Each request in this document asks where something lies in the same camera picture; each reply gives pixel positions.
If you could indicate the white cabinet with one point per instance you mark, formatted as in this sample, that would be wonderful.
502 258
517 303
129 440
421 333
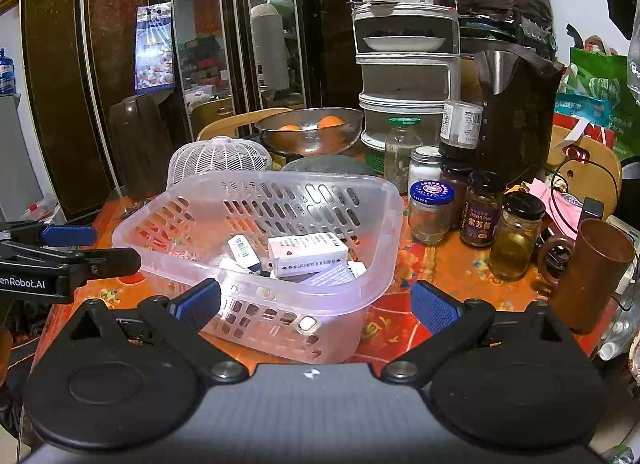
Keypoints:
17 159

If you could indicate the small purple box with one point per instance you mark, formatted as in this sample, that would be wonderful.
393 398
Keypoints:
336 274

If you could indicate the brown cup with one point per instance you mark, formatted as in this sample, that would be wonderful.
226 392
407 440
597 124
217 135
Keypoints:
595 274

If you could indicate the green lid glass jar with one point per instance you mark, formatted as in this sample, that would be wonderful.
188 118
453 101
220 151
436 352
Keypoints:
402 149

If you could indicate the orange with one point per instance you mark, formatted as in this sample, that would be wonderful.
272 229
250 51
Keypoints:
331 124
289 134

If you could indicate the white barcode packet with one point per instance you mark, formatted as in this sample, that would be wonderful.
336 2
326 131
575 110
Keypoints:
243 248

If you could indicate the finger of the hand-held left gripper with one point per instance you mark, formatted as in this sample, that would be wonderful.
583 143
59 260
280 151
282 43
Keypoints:
67 235
107 260

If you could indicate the pink paper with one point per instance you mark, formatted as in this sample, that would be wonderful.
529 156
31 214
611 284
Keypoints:
555 201

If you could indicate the white plate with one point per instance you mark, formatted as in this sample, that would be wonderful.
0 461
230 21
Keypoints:
404 43

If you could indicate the dark foil lined bag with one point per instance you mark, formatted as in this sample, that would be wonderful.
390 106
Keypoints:
520 114

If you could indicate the blue labelled bottle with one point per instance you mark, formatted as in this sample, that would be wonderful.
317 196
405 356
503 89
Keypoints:
6 74

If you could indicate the red gift bag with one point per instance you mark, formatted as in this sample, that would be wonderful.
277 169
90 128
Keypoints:
592 130

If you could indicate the dark sauce jar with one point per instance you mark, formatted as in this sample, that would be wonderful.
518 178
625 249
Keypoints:
454 179

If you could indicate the grey round lid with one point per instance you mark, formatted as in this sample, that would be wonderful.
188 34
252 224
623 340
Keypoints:
325 165

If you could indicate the white card box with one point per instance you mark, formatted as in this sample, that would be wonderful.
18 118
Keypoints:
305 253

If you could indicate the clear plastic bag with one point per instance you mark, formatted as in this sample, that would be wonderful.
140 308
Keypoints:
635 49

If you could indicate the white plastic food cover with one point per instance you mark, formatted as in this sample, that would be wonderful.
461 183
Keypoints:
215 159

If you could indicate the purple labelled dark jar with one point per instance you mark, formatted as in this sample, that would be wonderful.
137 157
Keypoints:
482 216

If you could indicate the dark mirrored wardrobe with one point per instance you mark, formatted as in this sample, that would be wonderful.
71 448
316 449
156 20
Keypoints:
55 69

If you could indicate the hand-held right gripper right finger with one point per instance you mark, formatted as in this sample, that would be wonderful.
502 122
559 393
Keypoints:
434 308

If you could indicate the blue hanging packet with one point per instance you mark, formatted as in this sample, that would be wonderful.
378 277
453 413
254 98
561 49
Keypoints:
155 49

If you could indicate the glass bowl with oranges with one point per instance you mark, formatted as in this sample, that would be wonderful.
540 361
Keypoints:
310 141

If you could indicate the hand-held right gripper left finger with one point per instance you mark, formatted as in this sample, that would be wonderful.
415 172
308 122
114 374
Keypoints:
200 304

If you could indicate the blue lid glass jar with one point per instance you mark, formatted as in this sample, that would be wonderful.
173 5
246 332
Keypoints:
430 214

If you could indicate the white labelled bottle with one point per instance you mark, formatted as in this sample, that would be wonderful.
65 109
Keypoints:
461 126

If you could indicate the clear plastic basket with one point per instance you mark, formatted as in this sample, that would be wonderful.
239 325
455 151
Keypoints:
327 301

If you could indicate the white lid glass jar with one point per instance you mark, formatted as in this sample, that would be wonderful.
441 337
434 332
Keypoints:
425 166

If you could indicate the grey plastic drawer tower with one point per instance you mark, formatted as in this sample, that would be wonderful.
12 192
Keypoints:
407 76

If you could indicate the green shopping bag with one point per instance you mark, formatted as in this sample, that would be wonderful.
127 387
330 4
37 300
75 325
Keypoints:
605 89

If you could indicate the black lid jar yellow liquid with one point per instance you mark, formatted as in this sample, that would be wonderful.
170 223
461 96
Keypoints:
515 244

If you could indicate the small black device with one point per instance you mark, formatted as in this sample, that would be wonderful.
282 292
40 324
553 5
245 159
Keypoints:
592 208

